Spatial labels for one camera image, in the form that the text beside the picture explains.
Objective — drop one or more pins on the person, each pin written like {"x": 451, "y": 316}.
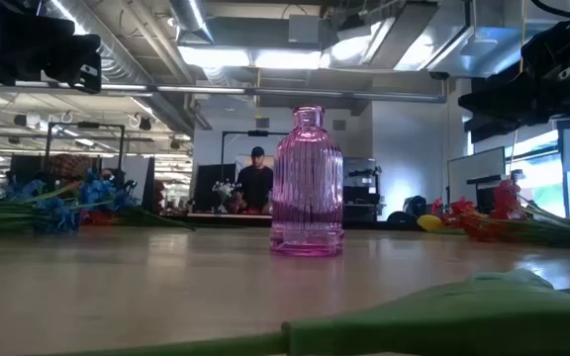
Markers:
{"x": 255, "y": 185}

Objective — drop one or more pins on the red checkered cloth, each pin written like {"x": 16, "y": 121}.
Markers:
{"x": 69, "y": 165}

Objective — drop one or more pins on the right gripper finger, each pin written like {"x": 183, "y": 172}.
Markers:
{"x": 498, "y": 96}

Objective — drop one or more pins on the blue artificial flower bunch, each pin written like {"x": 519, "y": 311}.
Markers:
{"x": 57, "y": 217}
{"x": 99, "y": 190}

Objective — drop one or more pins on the black gantry frame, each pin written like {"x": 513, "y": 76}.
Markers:
{"x": 257, "y": 132}

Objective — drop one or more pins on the black upright panel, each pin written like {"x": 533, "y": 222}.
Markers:
{"x": 208, "y": 188}

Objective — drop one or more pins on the white flower bouquet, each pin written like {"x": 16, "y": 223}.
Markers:
{"x": 223, "y": 189}

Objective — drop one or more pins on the black desk device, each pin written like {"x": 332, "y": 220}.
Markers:
{"x": 485, "y": 195}

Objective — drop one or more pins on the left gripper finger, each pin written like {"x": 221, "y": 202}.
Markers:
{"x": 74, "y": 62}

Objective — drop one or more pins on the yellow artificial tulip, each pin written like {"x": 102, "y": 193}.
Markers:
{"x": 438, "y": 321}
{"x": 428, "y": 222}

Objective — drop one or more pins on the black machine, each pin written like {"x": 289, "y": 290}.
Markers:
{"x": 359, "y": 188}

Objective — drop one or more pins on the red artificial flower bunch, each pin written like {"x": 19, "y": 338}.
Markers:
{"x": 505, "y": 198}
{"x": 98, "y": 218}

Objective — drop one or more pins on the pink ribbed glass vase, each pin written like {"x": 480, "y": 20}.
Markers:
{"x": 307, "y": 188}

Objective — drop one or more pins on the black office chair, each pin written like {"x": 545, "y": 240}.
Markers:
{"x": 413, "y": 205}

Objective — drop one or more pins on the grey whiteboard panel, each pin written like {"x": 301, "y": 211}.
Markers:
{"x": 475, "y": 173}

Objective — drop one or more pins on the black tripod stand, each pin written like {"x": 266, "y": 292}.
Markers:
{"x": 565, "y": 168}

